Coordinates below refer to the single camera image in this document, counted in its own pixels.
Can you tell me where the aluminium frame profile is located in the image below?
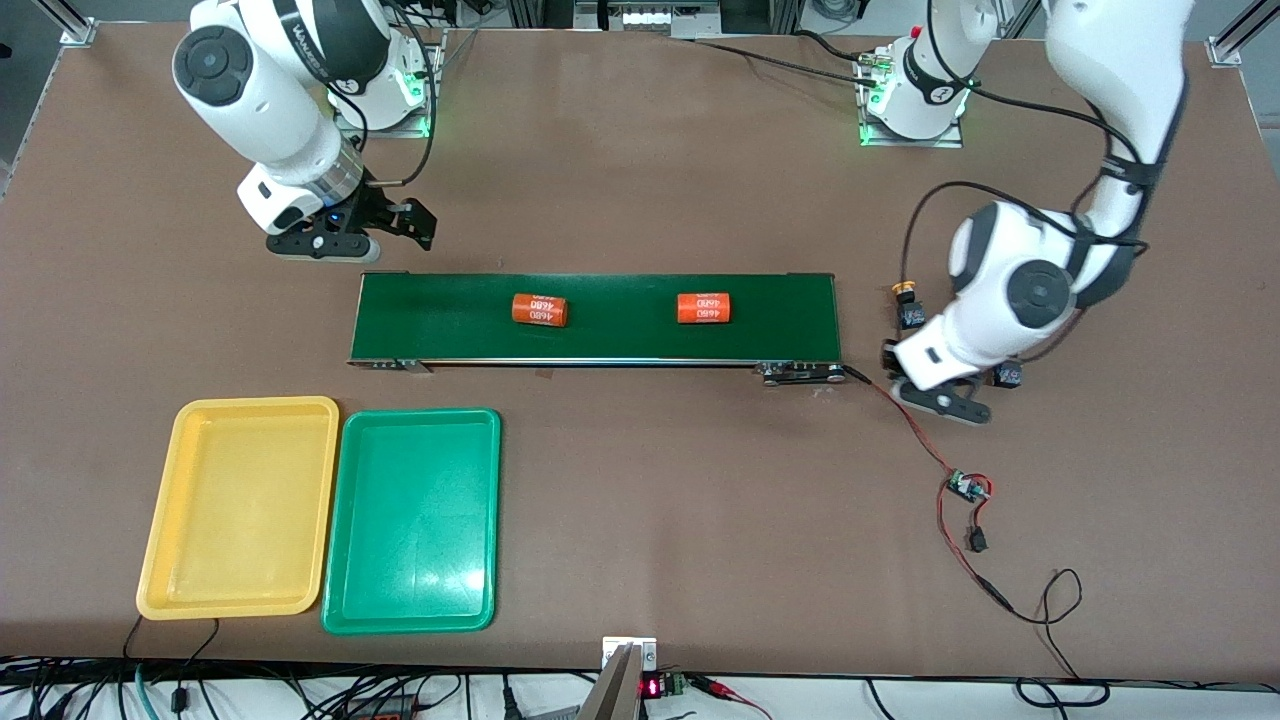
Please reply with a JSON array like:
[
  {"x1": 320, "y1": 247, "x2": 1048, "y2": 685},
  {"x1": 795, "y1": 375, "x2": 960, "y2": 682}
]
[
  {"x1": 1207, "y1": 0, "x2": 1280, "y2": 69},
  {"x1": 35, "y1": 0, "x2": 98, "y2": 46}
]

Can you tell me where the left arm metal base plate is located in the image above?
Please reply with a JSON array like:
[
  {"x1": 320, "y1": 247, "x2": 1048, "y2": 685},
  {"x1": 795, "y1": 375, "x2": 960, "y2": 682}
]
[{"x1": 857, "y1": 45, "x2": 966, "y2": 149}]

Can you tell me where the metal equipment rack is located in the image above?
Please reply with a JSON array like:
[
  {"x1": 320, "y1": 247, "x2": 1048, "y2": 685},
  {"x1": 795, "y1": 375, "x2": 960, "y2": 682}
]
[{"x1": 505, "y1": 0, "x2": 801, "y2": 39}]

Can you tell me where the red black clip lead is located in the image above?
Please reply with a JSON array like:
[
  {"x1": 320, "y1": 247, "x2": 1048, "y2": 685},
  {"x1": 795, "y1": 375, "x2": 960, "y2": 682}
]
[{"x1": 690, "y1": 675, "x2": 771, "y2": 720}]

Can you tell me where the black table cable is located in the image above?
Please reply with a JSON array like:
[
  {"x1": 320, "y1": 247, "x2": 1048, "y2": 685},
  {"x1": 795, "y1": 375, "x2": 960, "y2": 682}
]
[{"x1": 672, "y1": 28, "x2": 881, "y2": 91}]

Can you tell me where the yellow plastic tray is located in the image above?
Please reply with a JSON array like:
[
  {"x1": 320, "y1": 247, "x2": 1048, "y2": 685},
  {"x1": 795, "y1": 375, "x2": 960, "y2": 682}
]
[{"x1": 136, "y1": 396, "x2": 341, "y2": 621}]

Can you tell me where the orange 4680 cylinder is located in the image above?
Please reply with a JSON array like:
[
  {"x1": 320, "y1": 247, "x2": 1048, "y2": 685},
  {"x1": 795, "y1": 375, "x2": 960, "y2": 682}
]
[
  {"x1": 676, "y1": 292, "x2": 733, "y2": 326},
  {"x1": 511, "y1": 292, "x2": 571, "y2": 329}
]

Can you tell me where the grey metal post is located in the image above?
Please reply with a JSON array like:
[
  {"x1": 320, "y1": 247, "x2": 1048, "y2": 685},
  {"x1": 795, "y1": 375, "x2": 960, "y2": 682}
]
[{"x1": 578, "y1": 643, "x2": 643, "y2": 720}]

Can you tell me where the red black power cable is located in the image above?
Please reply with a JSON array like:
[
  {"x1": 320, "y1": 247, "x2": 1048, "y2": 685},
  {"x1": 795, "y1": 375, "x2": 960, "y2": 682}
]
[{"x1": 936, "y1": 485, "x2": 1111, "y2": 709}]

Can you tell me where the red black motor cable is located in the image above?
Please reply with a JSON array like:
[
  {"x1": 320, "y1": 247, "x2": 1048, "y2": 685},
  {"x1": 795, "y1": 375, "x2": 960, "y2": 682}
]
[{"x1": 842, "y1": 365, "x2": 956, "y2": 476}]

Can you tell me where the black cable with ferrite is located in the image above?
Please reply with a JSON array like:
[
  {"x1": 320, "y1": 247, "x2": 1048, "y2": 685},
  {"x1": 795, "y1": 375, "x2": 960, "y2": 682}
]
[{"x1": 172, "y1": 618, "x2": 221, "y2": 713}]

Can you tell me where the green plastic tray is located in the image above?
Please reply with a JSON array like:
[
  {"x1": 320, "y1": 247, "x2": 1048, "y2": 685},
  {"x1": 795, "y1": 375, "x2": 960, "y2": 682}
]
[{"x1": 321, "y1": 408, "x2": 502, "y2": 636}]

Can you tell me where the green conveyor belt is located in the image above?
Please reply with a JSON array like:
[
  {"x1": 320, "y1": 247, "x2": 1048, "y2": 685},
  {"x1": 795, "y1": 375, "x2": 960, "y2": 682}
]
[{"x1": 347, "y1": 270, "x2": 847, "y2": 386}]

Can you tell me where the silver mounting plate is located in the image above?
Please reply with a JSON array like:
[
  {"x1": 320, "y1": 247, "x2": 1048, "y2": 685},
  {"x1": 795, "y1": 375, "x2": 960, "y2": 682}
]
[{"x1": 602, "y1": 636, "x2": 659, "y2": 673}]

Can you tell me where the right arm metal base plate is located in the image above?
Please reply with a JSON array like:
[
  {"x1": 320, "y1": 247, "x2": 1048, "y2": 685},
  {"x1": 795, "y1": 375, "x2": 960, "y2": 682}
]
[{"x1": 330, "y1": 28, "x2": 446, "y2": 139}]

